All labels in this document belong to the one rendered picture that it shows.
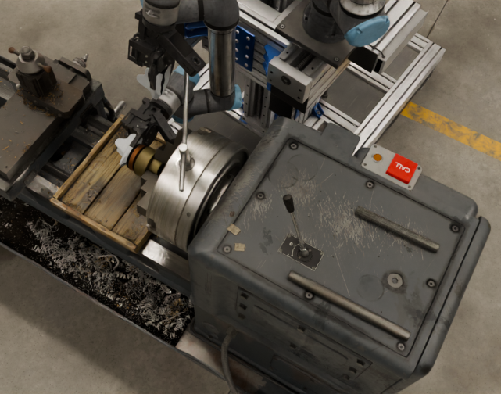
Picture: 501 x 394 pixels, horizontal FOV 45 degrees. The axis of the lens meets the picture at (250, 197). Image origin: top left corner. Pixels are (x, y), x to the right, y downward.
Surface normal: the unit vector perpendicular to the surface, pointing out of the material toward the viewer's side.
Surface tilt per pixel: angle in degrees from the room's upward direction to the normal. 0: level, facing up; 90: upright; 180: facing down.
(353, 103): 0
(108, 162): 0
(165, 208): 53
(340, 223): 0
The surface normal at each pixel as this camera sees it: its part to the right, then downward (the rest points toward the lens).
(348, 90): 0.05, -0.45
